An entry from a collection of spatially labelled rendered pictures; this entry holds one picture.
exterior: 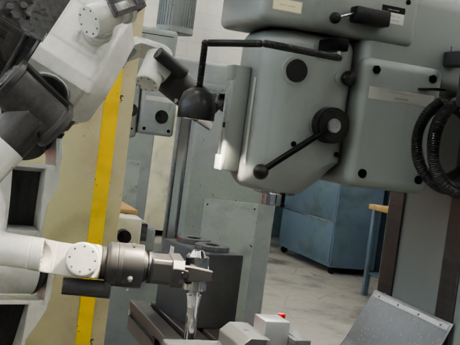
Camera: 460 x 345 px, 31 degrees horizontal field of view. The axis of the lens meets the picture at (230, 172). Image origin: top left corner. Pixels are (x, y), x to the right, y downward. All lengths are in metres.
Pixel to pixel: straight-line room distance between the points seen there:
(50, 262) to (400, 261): 0.79
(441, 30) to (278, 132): 0.40
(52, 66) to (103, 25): 0.14
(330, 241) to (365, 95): 7.39
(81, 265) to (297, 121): 0.50
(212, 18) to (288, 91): 9.60
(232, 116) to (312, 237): 7.79
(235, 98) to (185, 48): 9.41
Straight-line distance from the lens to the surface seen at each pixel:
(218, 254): 2.04
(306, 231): 9.54
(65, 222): 3.35
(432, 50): 1.73
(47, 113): 1.66
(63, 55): 1.75
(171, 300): 2.15
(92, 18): 1.71
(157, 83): 2.14
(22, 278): 2.10
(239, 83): 1.63
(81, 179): 3.33
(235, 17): 1.68
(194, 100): 1.55
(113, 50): 1.81
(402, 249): 1.95
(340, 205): 8.94
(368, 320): 1.99
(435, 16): 1.74
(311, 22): 1.59
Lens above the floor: 1.42
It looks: 3 degrees down
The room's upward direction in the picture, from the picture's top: 7 degrees clockwise
